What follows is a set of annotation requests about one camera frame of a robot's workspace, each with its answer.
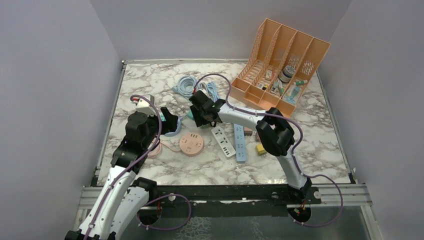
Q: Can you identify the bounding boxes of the green charger plug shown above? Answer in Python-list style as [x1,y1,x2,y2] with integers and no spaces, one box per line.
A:
[160,113,166,122]

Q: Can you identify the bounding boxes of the pink charger plug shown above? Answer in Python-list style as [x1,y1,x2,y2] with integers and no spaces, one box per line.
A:
[243,126,253,136]

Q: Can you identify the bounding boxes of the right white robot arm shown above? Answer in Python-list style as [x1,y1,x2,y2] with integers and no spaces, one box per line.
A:
[189,91,312,204]

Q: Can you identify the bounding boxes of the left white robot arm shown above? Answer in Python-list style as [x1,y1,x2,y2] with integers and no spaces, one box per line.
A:
[65,107,179,240]

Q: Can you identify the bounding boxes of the teal charger plug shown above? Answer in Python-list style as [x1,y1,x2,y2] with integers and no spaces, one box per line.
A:
[187,110,194,120]

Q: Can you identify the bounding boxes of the yellow charger plug front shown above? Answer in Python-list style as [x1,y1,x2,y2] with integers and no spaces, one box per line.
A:
[255,143,267,156]

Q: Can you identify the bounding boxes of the blue round power strip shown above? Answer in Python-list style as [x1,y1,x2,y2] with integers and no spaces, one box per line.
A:
[164,118,182,137]

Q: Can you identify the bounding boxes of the white power strip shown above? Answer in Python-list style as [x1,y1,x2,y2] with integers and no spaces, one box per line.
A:
[211,126,236,158]

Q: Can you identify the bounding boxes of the pink round power strip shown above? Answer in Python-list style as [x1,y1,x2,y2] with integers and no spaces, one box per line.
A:
[179,132,204,157]

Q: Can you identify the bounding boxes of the blue long power strip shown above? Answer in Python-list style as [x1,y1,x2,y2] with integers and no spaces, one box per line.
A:
[233,124,248,163]

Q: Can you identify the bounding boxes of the orange file organizer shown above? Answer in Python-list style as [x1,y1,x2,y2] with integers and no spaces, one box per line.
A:
[230,18,331,117]

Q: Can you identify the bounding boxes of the light blue power cable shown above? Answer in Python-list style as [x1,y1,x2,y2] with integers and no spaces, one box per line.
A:
[205,81,220,102]

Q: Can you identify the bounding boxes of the pink coiled cable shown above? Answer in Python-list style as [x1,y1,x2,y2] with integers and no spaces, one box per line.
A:
[145,139,181,159]

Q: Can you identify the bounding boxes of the blue coiled cable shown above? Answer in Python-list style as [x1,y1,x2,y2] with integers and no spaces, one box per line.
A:
[172,75,200,98]

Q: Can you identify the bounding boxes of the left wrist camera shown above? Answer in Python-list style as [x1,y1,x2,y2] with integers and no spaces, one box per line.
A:
[133,96,157,117]

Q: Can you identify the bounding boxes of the black mounting rail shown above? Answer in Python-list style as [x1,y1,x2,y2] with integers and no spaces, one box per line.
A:
[132,177,322,219]

